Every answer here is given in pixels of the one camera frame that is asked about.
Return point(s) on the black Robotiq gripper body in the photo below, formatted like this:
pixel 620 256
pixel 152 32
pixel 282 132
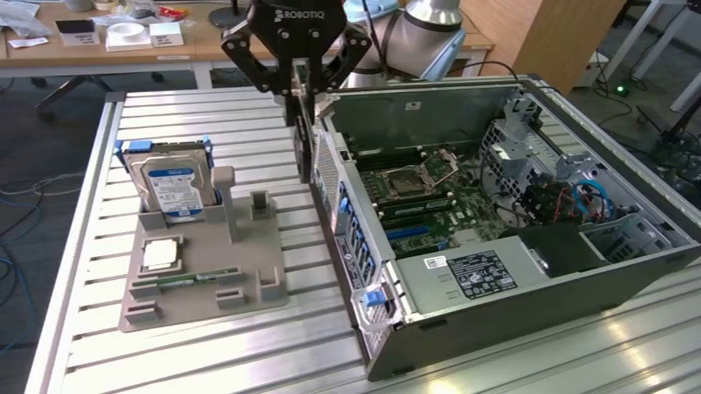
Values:
pixel 295 20

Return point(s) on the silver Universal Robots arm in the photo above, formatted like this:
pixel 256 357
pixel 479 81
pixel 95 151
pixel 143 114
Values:
pixel 415 45

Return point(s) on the black round lamp base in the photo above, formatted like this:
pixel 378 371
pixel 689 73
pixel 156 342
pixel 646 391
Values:
pixel 224 18

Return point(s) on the small white box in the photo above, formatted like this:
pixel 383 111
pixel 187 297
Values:
pixel 166 35

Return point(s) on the red packet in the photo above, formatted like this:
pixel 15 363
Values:
pixel 168 13

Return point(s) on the flat white box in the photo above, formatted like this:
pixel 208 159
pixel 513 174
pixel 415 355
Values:
pixel 128 46

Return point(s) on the white tape roll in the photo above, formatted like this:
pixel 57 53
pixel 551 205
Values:
pixel 124 30

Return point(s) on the beige tape roll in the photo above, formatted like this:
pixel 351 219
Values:
pixel 104 4

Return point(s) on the black and white box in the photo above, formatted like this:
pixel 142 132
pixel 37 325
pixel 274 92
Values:
pixel 76 33

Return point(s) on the hard disk with blue caddy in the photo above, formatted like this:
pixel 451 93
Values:
pixel 175 184

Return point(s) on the metal CPU socket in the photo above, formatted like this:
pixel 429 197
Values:
pixel 407 180

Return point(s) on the grey cup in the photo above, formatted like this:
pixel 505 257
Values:
pixel 79 5

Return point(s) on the black office chair base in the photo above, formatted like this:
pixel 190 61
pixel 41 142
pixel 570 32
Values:
pixel 60 92

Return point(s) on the wooden cabinet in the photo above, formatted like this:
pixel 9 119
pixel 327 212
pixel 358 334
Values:
pixel 563 41

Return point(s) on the white paper card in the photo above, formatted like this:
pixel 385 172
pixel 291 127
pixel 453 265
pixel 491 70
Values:
pixel 27 42

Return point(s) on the perforated metal drive cage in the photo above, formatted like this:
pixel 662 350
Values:
pixel 525 156

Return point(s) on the grey plastic bag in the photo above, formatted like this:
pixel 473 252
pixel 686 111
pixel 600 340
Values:
pixel 21 18

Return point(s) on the green motherboard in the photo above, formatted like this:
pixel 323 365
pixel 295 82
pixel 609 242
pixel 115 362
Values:
pixel 465 213

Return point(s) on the blue expansion slot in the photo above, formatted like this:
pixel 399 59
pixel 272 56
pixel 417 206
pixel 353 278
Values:
pixel 407 232

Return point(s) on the grey plastic parts rack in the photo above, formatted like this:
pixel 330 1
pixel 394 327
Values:
pixel 251 254

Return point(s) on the silver CPU chip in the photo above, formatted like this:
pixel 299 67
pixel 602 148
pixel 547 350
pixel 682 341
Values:
pixel 160 254

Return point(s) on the green indicator light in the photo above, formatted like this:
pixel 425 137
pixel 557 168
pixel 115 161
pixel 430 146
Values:
pixel 620 89

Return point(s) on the silver power supply unit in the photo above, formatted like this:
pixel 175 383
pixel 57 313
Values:
pixel 438 287

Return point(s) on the blue case latch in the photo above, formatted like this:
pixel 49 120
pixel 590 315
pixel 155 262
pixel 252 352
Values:
pixel 373 297

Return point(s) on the black tripod stand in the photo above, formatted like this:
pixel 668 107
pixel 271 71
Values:
pixel 676 127

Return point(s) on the metal disk bay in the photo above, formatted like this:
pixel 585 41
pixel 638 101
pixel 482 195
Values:
pixel 618 242

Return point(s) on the open grey PC case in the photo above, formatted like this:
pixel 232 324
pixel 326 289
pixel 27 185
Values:
pixel 519 320

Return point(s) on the white table frame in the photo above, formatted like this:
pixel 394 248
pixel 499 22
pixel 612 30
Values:
pixel 660 41

